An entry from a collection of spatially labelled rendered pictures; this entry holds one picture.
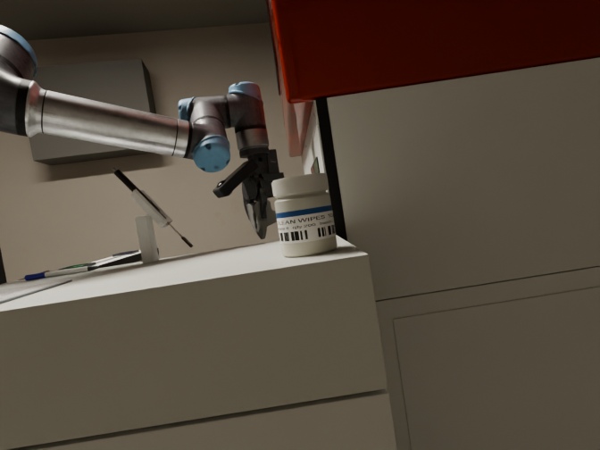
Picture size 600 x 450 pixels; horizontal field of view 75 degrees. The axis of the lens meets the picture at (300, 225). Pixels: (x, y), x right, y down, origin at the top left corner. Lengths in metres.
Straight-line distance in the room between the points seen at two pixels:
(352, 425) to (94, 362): 0.28
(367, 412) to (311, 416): 0.06
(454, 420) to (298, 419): 0.51
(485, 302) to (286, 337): 0.52
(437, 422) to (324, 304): 0.54
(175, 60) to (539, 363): 3.49
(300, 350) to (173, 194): 3.22
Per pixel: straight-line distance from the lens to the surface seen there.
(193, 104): 0.93
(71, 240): 3.80
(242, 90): 0.94
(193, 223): 3.56
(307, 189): 0.45
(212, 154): 0.80
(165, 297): 0.43
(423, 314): 0.81
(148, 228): 0.75
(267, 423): 0.46
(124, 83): 3.52
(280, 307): 0.41
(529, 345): 0.92
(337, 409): 0.45
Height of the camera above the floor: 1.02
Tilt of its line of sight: 3 degrees down
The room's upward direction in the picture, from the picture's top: 9 degrees counter-clockwise
